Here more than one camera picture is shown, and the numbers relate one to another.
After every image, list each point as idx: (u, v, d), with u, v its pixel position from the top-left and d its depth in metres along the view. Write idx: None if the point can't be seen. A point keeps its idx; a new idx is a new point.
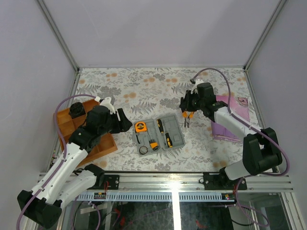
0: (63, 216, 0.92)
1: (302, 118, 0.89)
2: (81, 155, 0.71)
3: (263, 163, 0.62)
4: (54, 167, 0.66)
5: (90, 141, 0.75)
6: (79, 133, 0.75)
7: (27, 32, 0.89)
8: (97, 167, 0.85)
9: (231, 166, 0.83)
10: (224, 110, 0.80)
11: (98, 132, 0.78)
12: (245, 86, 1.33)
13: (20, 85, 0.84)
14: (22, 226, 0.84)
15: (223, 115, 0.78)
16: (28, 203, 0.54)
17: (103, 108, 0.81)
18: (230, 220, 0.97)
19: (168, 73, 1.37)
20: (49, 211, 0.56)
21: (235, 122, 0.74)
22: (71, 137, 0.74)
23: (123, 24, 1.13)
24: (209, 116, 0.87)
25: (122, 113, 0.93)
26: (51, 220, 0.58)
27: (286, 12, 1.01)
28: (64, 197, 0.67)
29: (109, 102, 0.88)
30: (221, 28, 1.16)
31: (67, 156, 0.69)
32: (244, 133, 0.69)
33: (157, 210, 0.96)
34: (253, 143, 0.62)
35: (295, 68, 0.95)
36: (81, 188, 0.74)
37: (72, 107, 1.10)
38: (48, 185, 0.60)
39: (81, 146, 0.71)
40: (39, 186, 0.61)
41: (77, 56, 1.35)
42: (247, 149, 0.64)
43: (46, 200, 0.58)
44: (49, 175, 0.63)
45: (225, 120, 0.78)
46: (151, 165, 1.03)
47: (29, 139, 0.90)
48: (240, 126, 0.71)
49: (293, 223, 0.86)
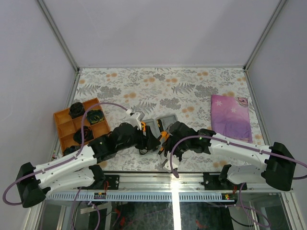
0: (63, 213, 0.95)
1: (302, 118, 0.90)
2: (92, 162, 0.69)
3: (289, 179, 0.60)
4: (63, 159, 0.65)
5: (104, 155, 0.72)
6: (100, 142, 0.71)
7: (27, 32, 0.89)
8: (101, 171, 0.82)
9: (241, 173, 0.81)
10: (218, 143, 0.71)
11: (116, 148, 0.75)
12: (245, 86, 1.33)
13: (20, 85, 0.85)
14: (22, 226, 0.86)
15: (221, 147, 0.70)
16: (28, 175, 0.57)
17: (131, 128, 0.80)
18: (230, 219, 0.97)
19: (168, 73, 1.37)
20: (36, 193, 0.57)
21: (242, 152, 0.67)
22: (92, 141, 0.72)
23: (123, 25, 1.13)
24: (202, 150, 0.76)
25: (148, 131, 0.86)
26: (31, 201, 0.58)
27: (286, 12, 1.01)
28: (55, 186, 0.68)
29: (136, 118, 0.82)
30: (221, 28, 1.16)
31: (79, 156, 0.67)
32: (260, 161, 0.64)
33: (157, 210, 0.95)
34: (277, 169, 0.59)
35: (295, 67, 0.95)
36: (75, 184, 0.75)
37: (72, 107, 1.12)
38: (49, 171, 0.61)
39: (96, 155, 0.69)
40: (42, 166, 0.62)
41: (76, 56, 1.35)
42: (272, 175, 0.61)
43: (40, 183, 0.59)
44: (56, 162, 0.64)
45: (226, 151, 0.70)
46: (151, 165, 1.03)
47: (29, 138, 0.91)
48: (250, 155, 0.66)
49: (293, 223, 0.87)
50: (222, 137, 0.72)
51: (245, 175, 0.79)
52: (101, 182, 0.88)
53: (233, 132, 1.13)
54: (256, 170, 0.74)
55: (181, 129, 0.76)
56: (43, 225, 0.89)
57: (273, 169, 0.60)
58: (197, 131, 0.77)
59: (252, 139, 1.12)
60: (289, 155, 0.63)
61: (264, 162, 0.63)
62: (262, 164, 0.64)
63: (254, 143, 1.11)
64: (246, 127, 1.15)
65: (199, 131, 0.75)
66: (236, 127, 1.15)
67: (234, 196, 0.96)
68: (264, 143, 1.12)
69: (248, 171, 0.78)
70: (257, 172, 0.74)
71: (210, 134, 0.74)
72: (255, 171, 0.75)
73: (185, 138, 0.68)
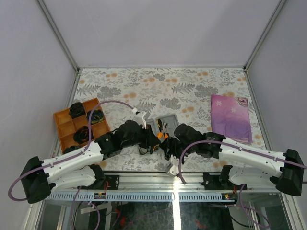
0: (63, 214, 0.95)
1: (302, 118, 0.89)
2: (99, 158, 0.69)
3: (301, 184, 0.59)
4: (71, 154, 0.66)
5: (111, 151, 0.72)
6: (106, 139, 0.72)
7: (26, 31, 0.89)
8: (101, 171, 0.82)
9: (244, 175, 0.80)
10: (230, 148, 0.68)
11: (121, 144, 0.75)
12: (245, 86, 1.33)
13: (20, 85, 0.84)
14: (22, 226, 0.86)
15: (233, 154, 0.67)
16: (33, 170, 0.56)
17: (137, 125, 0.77)
18: (230, 219, 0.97)
19: (168, 73, 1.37)
20: (43, 189, 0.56)
21: (255, 158, 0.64)
22: (99, 137, 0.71)
23: (123, 25, 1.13)
24: (210, 155, 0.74)
25: (148, 130, 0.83)
26: (36, 197, 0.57)
27: (286, 12, 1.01)
28: (59, 182, 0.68)
29: (141, 117, 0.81)
30: (221, 28, 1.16)
31: (87, 151, 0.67)
32: (275, 169, 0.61)
33: (157, 210, 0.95)
34: (293, 177, 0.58)
35: (295, 67, 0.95)
36: (76, 182, 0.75)
37: (72, 107, 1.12)
38: (58, 165, 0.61)
39: (102, 151, 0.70)
40: (51, 160, 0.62)
41: (76, 56, 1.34)
42: (289, 183, 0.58)
43: (48, 177, 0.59)
44: (65, 157, 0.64)
45: (237, 157, 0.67)
46: (151, 165, 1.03)
47: (29, 138, 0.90)
48: (264, 162, 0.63)
49: (293, 223, 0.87)
50: (232, 143, 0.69)
51: (248, 177, 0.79)
52: (101, 183, 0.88)
53: (233, 133, 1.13)
54: (264, 174, 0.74)
55: (188, 133, 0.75)
56: (43, 226, 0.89)
57: (289, 178, 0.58)
58: (205, 133, 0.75)
59: (252, 139, 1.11)
60: (300, 160, 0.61)
61: (278, 170, 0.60)
62: (276, 172, 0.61)
63: (254, 143, 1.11)
64: (246, 127, 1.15)
65: (207, 134, 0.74)
66: (236, 127, 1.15)
67: (234, 196, 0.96)
68: (264, 143, 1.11)
69: (253, 173, 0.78)
70: (264, 176, 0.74)
71: (219, 139, 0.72)
72: (263, 175, 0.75)
73: (196, 143, 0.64)
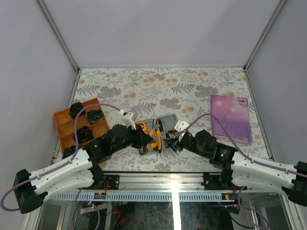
0: (63, 214, 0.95)
1: (302, 118, 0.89)
2: (87, 165, 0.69)
3: None
4: (58, 164, 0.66)
5: (100, 158, 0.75)
6: (95, 145, 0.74)
7: (26, 31, 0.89)
8: (100, 173, 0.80)
9: (251, 180, 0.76)
10: (242, 159, 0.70)
11: (111, 149, 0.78)
12: (245, 86, 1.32)
13: (20, 85, 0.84)
14: (22, 226, 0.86)
15: (245, 166, 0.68)
16: (20, 183, 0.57)
17: (125, 130, 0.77)
18: (230, 219, 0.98)
19: (168, 73, 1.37)
20: (31, 200, 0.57)
21: (267, 171, 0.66)
22: (87, 145, 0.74)
23: (123, 25, 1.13)
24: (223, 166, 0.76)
25: (139, 130, 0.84)
26: (29, 207, 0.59)
27: (286, 12, 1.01)
28: (52, 190, 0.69)
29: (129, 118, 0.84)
30: (221, 28, 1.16)
31: (75, 160, 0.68)
32: (287, 181, 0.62)
33: (157, 210, 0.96)
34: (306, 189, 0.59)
35: (295, 67, 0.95)
36: (73, 186, 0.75)
37: (72, 107, 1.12)
38: (45, 176, 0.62)
39: (91, 159, 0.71)
40: (38, 173, 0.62)
41: (76, 56, 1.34)
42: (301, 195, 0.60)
43: (36, 189, 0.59)
44: (53, 167, 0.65)
45: (249, 169, 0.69)
46: (151, 165, 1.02)
47: (29, 138, 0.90)
48: (276, 174, 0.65)
49: (293, 223, 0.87)
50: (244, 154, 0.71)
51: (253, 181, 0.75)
52: (101, 183, 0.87)
53: (232, 133, 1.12)
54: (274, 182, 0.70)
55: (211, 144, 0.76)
56: (43, 226, 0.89)
57: (301, 189, 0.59)
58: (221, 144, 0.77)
59: (252, 139, 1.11)
60: None
61: (290, 182, 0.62)
62: (288, 184, 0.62)
63: (254, 143, 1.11)
64: (246, 127, 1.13)
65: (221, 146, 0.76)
66: (236, 127, 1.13)
67: (234, 196, 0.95)
68: (264, 143, 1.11)
69: (261, 179, 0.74)
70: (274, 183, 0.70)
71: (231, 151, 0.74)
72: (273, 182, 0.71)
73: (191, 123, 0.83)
